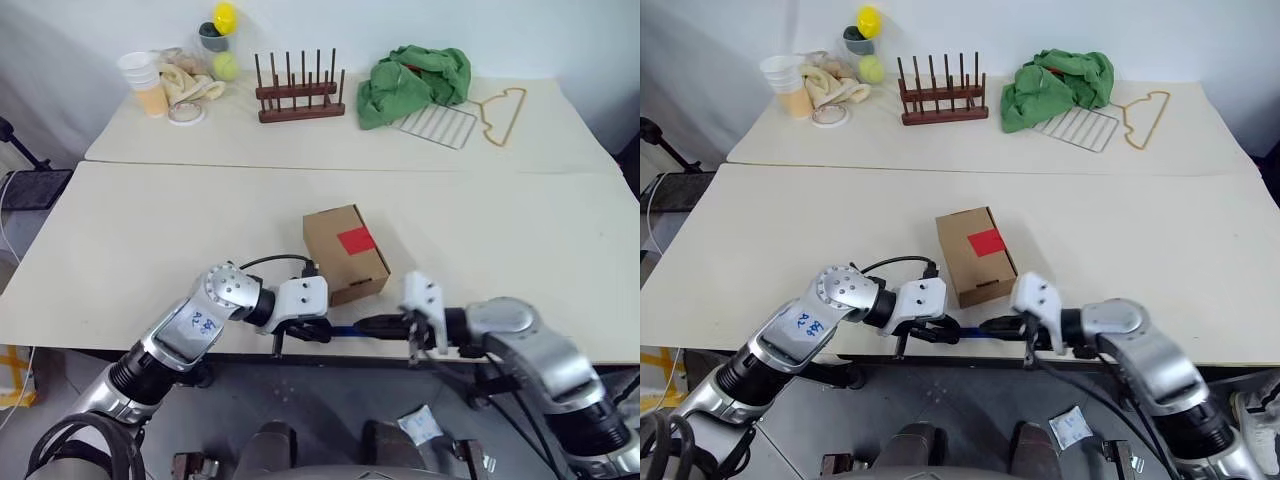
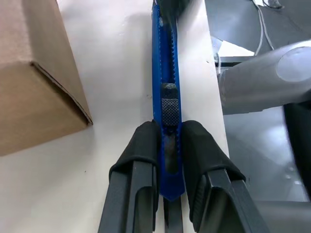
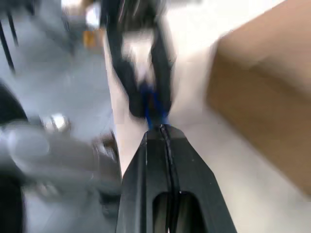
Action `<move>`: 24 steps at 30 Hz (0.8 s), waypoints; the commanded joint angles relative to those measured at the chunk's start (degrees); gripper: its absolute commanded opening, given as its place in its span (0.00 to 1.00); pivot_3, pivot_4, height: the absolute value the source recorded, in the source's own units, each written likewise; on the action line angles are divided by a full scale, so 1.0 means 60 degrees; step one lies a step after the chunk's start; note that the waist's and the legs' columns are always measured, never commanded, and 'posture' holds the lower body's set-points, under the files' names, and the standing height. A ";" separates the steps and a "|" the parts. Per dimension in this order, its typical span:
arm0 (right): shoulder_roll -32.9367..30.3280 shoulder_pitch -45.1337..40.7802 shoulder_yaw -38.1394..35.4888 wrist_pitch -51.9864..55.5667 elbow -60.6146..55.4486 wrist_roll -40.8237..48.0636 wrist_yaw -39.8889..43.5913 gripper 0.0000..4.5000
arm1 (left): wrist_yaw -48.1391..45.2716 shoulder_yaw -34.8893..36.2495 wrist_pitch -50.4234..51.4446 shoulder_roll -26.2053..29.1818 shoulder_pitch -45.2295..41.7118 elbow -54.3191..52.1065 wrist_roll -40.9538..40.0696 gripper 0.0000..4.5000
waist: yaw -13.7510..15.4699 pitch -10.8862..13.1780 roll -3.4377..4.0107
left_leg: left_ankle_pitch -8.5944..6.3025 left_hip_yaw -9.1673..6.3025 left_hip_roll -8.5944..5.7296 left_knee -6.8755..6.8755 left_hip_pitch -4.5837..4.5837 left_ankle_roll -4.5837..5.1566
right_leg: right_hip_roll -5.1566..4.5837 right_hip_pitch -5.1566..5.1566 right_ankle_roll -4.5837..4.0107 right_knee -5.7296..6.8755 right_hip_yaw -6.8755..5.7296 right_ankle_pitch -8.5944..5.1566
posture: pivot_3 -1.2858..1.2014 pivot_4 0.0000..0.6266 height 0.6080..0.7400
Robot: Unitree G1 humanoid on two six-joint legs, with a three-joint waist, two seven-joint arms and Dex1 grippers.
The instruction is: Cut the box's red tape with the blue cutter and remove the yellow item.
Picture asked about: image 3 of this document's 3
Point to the blue box cutter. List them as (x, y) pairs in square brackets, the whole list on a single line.
[(151, 109)]

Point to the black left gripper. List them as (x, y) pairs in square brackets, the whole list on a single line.
[(138, 14)]

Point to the small orange box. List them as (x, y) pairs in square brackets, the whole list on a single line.
[(89, 37)]

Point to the silver robot body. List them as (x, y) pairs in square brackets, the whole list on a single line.
[(60, 157)]

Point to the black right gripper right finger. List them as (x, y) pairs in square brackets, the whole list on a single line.
[(196, 184)]

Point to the brown cardboard box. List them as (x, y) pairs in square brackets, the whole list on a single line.
[(262, 92)]

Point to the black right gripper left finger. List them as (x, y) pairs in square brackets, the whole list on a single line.
[(141, 184)]

